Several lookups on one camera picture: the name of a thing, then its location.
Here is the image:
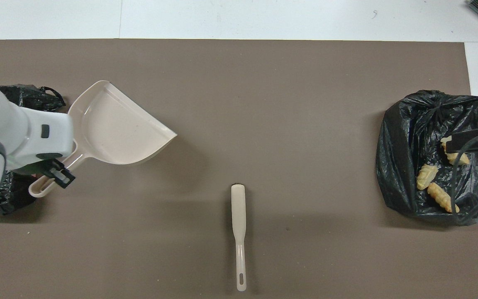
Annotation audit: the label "beige plastic dustpan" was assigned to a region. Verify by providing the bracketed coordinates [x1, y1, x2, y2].
[29, 80, 178, 198]

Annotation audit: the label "beige brush with black bristles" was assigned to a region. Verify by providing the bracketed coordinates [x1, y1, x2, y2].
[231, 184, 247, 292]

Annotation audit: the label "black bag lining pink bin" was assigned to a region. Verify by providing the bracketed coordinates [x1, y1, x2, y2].
[0, 85, 66, 216]

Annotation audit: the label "pale bread chunk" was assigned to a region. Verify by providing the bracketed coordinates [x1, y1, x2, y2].
[441, 137, 470, 166]

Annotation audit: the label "black trash bag bin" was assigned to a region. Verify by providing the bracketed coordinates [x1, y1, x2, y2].
[375, 90, 478, 227]

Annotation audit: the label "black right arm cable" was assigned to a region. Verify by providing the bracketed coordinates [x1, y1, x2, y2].
[450, 130, 478, 227]

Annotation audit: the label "brown paper table mat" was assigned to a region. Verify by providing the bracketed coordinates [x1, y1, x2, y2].
[0, 39, 478, 299]

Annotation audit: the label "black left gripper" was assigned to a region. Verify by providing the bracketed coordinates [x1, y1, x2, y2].
[27, 159, 76, 190]

